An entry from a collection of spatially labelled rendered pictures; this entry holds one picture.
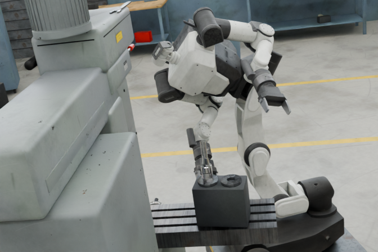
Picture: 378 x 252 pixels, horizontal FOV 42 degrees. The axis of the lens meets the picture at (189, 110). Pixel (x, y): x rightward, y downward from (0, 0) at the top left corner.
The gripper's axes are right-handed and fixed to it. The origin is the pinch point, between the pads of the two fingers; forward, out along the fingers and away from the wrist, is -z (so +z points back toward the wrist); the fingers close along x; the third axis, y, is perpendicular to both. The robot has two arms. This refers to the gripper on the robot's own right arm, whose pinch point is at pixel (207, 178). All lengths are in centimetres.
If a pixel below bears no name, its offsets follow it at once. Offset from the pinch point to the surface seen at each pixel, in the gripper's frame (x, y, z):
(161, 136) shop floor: -140, -225, 171
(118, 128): 61, 27, 1
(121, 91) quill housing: 57, 24, 21
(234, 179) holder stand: 6.3, 24.8, -12.3
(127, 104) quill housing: 50, 17, 20
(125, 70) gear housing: 56, 28, 28
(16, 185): 108, 57, -41
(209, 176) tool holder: 15.8, 20.0, -10.2
